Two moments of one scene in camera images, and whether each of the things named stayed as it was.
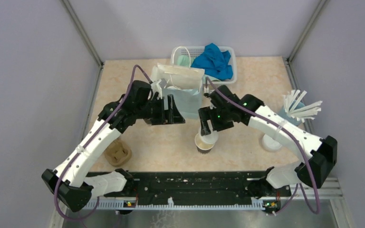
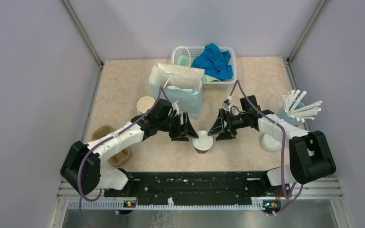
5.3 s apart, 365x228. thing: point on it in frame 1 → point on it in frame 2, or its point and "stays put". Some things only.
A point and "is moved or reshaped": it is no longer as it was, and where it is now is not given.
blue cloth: x=215 y=62 stays put
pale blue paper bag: x=184 y=84 stays put
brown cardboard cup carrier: x=118 y=153 stays put
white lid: x=211 y=138 is moved or reshaped
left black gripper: x=174 y=115 → x=187 y=128
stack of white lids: x=270 y=144 stays put
